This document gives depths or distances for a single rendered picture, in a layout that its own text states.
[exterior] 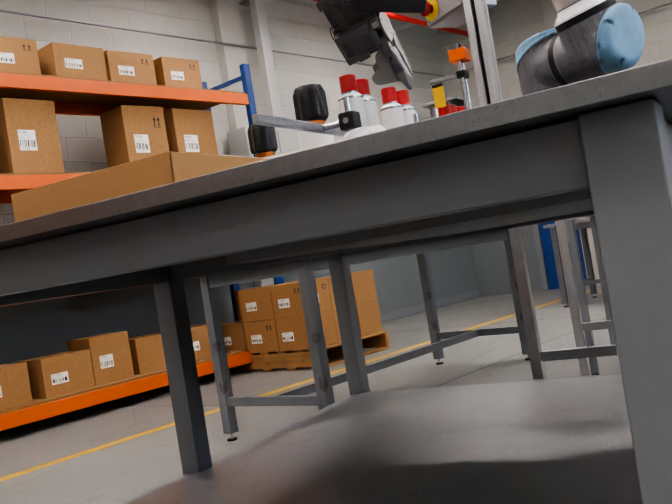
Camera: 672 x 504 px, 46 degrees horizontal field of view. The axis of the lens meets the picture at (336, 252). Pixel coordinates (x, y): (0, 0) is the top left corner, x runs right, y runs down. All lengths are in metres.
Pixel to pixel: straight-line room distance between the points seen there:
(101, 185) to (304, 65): 7.79
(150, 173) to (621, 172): 0.50
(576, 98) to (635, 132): 0.06
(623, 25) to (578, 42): 0.08
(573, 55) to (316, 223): 0.89
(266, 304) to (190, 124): 1.53
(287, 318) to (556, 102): 5.32
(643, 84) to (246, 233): 0.42
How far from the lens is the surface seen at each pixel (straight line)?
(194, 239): 0.88
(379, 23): 1.31
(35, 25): 6.76
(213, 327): 3.68
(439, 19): 2.10
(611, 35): 1.54
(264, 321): 6.11
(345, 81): 1.58
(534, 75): 1.65
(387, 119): 1.74
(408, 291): 9.39
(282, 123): 1.26
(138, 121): 6.05
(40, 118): 5.63
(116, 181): 0.94
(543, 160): 0.70
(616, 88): 0.66
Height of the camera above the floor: 0.72
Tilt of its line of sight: 1 degrees up
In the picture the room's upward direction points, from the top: 9 degrees counter-clockwise
